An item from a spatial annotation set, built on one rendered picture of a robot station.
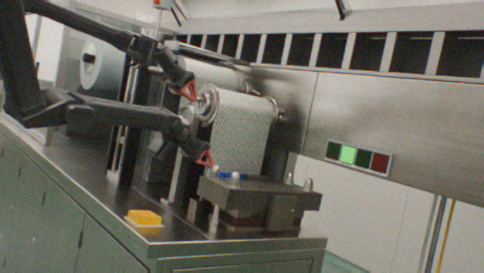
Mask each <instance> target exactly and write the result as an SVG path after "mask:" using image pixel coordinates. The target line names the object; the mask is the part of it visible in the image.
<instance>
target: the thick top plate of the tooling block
mask: <svg viewBox="0 0 484 273"><path fill-rule="evenodd" d="M230 179H231V178H225V177H219V180H218V181H216V180H212V179H209V178H207V176H203V175H201V177H200V182H199V186H198V190H197V194H198V195H199V196H201V197H202V198H204V199H206V200H209V201H211V202H213V203H214V204H216V205H218V206H221V207H222V208H224V209H226V210H267V211H269V207H270V199H271V195H272V194H280V195H295V196H296V197H299V199H298V202H297V206H296V211H309V212H319V208H320V204H321V201H322V194H321V193H319V192H315V191H313V192H305V191H303V187H301V186H299V185H297V184H295V183H294V185H290V184H286V183H283V182H279V181H269V182H261V181H246V180H244V179H239V181H240V183H239V186H240V188H234V187H229V186H227V184H229V181H230Z"/></svg>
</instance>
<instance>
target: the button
mask: <svg viewBox="0 0 484 273"><path fill-rule="evenodd" d="M128 218H129V219H130V220H131V221H133V222H134V223H135V224H137V225H160V224H161V222H162V217H160V216H159V215H157V214H156V213H154V212H152V211H135V210H130V211H129V212H128Z"/></svg>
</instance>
